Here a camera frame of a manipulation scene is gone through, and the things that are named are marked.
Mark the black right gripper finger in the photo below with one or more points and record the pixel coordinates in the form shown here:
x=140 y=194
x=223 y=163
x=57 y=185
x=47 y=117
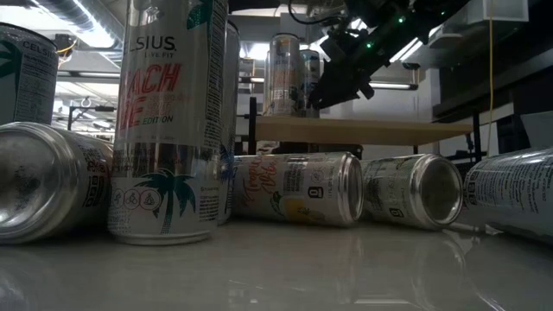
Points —
x=341 y=86

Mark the white Celsius Peach Vibe can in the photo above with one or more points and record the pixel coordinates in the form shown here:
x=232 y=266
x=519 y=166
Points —
x=168 y=129
x=30 y=78

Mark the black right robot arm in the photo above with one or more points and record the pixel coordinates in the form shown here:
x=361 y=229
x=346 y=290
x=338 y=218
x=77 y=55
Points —
x=432 y=8

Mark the white Celsius beverage can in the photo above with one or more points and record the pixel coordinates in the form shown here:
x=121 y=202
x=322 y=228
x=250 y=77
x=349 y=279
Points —
x=47 y=181
x=406 y=190

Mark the wooden tray board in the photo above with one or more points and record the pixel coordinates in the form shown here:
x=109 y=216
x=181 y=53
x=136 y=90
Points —
x=354 y=129

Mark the white fluorescent light tube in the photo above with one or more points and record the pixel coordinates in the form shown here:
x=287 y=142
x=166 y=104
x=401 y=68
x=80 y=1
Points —
x=393 y=85

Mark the white glossy table sheet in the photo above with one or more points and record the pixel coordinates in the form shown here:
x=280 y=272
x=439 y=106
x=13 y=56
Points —
x=276 y=268

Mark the black desk frame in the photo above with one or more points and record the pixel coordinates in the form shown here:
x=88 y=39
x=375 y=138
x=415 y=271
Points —
x=497 y=82

